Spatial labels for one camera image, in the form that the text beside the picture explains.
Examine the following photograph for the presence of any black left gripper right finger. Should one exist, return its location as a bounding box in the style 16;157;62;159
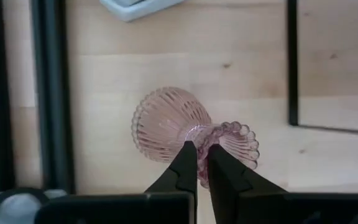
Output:
206;143;288;224

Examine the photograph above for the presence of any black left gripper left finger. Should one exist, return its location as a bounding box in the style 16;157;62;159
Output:
144;140;198;195

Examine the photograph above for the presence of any pink ribbed glass candlestick holder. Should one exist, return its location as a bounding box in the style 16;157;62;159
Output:
131;86;260;190

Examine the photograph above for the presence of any white hexagonal plant pot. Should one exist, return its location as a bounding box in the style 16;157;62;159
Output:
99;0;185;22

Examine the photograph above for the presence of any wooden shelf riser black frame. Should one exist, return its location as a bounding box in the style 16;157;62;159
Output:
286;0;358;136

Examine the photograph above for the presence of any black aluminium table frame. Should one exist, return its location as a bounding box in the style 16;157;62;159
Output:
0;0;76;194

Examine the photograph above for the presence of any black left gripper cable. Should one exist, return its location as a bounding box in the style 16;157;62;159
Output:
0;186;51;220

